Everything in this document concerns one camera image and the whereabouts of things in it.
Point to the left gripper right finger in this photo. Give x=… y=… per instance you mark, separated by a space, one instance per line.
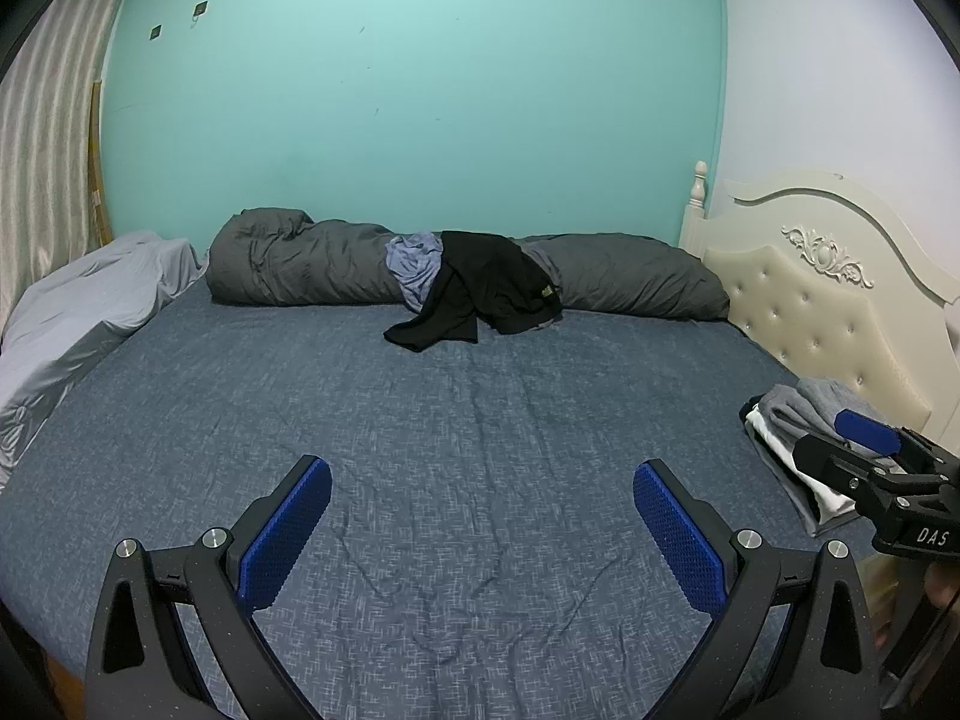
x=825 y=663

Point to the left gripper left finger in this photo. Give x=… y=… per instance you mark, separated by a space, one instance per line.
x=139 y=662

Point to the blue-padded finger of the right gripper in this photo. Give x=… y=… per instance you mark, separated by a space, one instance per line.
x=865 y=431

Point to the black fleece garment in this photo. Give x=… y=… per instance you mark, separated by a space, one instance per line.
x=484 y=278

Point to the person's right hand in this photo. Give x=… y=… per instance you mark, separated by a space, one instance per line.
x=941 y=584

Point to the folded grey sweater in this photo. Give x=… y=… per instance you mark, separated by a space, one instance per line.
x=810 y=406

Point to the folded white garment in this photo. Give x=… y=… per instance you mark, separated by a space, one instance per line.
x=795 y=464

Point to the folded dark grey bottom garment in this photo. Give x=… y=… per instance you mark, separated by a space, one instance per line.
x=800 y=504

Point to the cream tufted headboard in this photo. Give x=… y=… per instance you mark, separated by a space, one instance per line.
x=825 y=277

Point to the blue heathered bed sheet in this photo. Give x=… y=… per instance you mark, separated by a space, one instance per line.
x=482 y=556

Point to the light grey silky blanket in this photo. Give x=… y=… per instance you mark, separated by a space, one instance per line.
x=69 y=321

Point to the rolled dark grey duvet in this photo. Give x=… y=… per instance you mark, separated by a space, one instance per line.
x=274 y=256

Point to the lavender crumpled cloth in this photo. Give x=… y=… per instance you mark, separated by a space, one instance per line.
x=414 y=261

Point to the striped curtain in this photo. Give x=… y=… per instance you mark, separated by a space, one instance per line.
x=47 y=212

